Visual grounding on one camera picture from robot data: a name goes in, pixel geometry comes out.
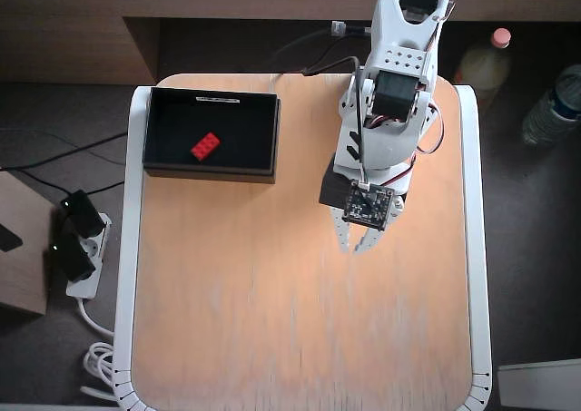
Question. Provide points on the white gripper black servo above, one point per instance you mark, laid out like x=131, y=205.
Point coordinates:
x=341, y=232

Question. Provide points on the red lego block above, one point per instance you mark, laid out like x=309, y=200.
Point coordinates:
x=205, y=146

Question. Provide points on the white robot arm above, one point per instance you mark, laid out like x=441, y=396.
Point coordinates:
x=390, y=148

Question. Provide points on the black bin box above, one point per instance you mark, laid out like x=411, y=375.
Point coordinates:
x=236, y=125

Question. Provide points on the yellow bottle pink cap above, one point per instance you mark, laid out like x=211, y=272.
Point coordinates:
x=483, y=66

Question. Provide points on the clear plastic water bottle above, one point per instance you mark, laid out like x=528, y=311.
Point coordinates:
x=549, y=111

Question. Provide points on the white flat box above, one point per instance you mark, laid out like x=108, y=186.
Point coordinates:
x=540, y=384

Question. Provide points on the white power strip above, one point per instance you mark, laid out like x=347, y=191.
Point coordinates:
x=93, y=247

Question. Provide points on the black power adapter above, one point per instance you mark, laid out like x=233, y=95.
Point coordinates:
x=72, y=257
x=84, y=213

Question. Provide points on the brown cardboard box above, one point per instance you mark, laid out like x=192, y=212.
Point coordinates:
x=22, y=284

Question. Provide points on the black flat object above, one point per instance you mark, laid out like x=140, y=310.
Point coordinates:
x=9, y=238

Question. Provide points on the brown wooden furniture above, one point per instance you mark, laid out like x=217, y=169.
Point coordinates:
x=68, y=34

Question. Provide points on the black camera circuit board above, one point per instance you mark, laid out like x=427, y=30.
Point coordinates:
x=367, y=204

